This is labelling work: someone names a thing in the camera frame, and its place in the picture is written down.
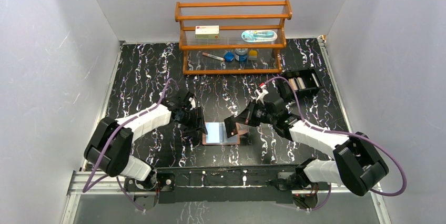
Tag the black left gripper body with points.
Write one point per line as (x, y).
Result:
(198, 120)

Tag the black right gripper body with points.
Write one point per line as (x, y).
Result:
(257, 113)

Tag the brown leather card holder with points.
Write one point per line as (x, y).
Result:
(217, 134)

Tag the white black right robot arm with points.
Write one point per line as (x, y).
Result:
(355, 162)

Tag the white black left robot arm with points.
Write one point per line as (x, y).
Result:
(110, 146)

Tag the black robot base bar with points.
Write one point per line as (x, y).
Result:
(229, 183)

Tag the gold cards stack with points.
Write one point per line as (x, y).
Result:
(293, 84)

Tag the black card tray box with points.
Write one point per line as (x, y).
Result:
(303, 78)

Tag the white cards stack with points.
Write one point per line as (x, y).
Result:
(315, 80)

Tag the small yellow box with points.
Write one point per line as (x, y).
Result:
(252, 55)

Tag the blue white round tin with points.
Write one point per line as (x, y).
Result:
(241, 54)

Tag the red white marker pen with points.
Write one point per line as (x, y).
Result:
(213, 56)

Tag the small blue box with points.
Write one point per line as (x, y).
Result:
(229, 56)

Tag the blue toothbrush blister pack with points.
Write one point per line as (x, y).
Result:
(258, 36)

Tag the wooden three-tier shelf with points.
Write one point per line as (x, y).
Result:
(233, 18)

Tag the white red medicine box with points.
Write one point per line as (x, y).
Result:
(207, 32)

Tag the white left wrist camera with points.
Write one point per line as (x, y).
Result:
(191, 103)

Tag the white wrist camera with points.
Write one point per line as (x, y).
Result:
(261, 92)
(191, 103)

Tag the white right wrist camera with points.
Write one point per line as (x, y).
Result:
(261, 92)

